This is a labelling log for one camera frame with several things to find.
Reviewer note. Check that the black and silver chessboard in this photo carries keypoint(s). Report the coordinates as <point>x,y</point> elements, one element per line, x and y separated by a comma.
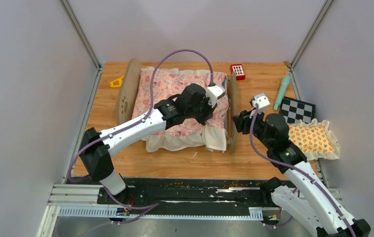
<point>294,110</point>

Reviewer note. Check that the yellow triangle toy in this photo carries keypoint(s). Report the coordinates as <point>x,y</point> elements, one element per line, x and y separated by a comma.
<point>117,83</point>

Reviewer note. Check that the mint green massager wand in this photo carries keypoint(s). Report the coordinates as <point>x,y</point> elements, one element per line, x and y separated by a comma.
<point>281,92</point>

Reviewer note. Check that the orange duck print pillow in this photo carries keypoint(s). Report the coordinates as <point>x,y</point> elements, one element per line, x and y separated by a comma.
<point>315,139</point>

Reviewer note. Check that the wooden striped pet bed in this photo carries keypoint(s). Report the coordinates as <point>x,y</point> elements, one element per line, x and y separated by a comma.
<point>128,91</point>

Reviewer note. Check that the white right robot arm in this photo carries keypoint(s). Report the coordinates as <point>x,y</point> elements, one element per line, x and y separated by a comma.
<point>319,212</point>

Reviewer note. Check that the pink unicorn drawstring bag blanket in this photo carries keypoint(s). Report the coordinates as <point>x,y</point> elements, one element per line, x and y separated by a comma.
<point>181,96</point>

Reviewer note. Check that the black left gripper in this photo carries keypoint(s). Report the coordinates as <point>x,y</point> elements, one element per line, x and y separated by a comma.
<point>210,110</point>

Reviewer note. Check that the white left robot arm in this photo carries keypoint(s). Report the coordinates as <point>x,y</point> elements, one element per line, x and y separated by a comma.
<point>98,147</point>

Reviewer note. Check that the red white grid block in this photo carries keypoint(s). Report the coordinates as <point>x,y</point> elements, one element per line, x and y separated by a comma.
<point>238,70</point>

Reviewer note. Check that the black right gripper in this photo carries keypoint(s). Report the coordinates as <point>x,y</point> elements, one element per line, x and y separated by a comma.
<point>241,121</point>

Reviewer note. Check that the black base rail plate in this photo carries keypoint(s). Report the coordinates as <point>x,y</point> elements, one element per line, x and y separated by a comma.
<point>200,197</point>

